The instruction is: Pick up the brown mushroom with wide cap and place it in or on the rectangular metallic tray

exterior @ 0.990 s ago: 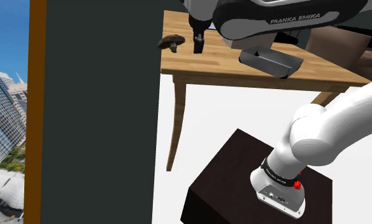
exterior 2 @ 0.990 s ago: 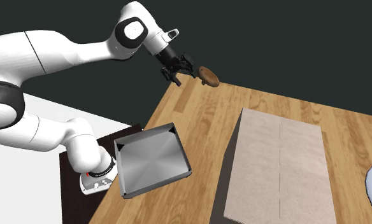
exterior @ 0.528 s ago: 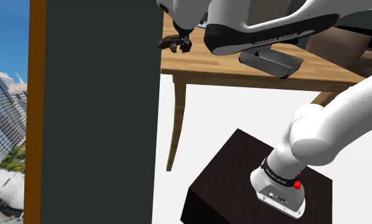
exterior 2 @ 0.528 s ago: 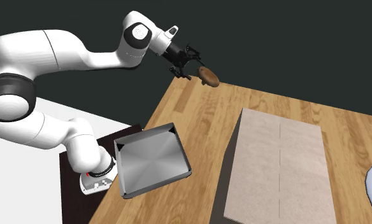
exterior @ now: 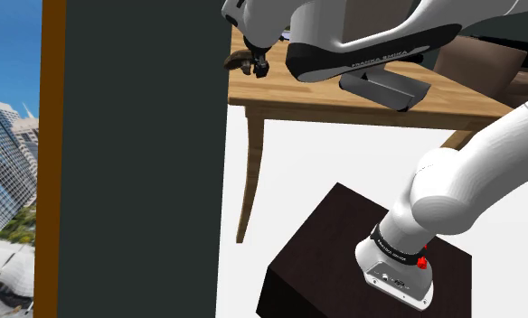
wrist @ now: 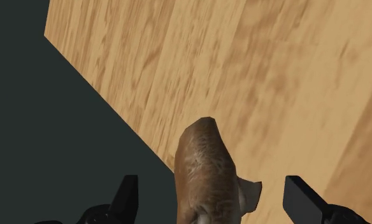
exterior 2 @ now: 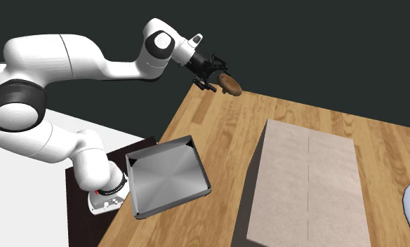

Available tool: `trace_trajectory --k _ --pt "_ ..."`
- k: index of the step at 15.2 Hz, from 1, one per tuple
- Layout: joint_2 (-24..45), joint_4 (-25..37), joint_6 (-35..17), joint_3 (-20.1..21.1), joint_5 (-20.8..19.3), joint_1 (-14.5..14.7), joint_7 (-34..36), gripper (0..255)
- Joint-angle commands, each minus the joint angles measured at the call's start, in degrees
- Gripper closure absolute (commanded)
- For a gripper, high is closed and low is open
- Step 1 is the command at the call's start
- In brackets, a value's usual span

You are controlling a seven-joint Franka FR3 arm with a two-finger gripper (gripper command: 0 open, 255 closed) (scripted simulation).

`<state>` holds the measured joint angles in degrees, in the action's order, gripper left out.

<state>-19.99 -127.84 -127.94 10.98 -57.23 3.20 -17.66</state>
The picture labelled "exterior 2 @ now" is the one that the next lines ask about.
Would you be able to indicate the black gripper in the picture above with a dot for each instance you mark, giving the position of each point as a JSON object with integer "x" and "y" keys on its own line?
{"x": 200, "y": 64}

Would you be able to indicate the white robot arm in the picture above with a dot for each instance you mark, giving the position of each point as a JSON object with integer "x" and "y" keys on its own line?
{"x": 54, "y": 61}

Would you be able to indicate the brown potato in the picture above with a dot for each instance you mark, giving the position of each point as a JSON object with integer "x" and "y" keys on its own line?
{"x": 230, "y": 85}

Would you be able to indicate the grey metal tray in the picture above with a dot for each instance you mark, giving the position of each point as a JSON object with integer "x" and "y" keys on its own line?
{"x": 167, "y": 178}

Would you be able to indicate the beige cardboard box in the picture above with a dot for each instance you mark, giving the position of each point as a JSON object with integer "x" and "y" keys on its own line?
{"x": 307, "y": 191}

